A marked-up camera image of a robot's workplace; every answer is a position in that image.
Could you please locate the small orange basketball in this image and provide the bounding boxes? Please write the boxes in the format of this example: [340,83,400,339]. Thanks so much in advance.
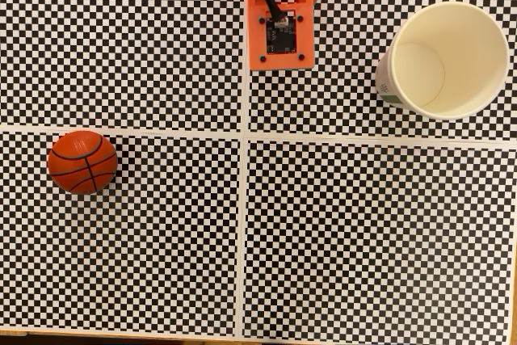
[47,130,119,196]

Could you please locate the white paper cup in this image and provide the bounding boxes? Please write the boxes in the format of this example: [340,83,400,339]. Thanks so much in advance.
[375,0,511,121]

